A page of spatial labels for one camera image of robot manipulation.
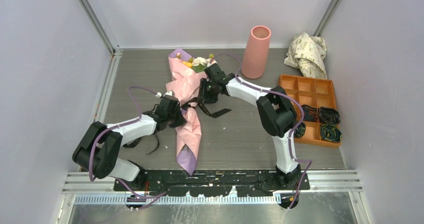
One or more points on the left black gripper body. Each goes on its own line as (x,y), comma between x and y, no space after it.
(175,119)

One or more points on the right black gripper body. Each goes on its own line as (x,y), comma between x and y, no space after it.
(207,91)

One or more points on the pink flower bouquet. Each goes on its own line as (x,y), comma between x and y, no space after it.
(185,86)

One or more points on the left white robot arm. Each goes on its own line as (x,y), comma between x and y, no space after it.
(98,150)

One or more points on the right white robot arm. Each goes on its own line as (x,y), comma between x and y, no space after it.
(275,109)

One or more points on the pink cylindrical vase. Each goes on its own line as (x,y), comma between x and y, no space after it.
(256,52)

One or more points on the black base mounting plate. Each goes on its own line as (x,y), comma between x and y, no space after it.
(219,183)

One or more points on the dark rolled ribbon in tray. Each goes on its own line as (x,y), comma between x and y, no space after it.
(310,113)

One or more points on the crumpled printed paper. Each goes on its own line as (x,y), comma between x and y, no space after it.
(307,53)

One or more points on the orange compartment tray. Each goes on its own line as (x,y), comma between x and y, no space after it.
(313,92)

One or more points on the black rolled ribbon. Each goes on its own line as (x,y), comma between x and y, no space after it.
(329,116)

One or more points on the dark green rolled ribbon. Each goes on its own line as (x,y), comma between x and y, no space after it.
(330,133)

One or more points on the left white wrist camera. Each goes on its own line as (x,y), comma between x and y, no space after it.
(167,93)

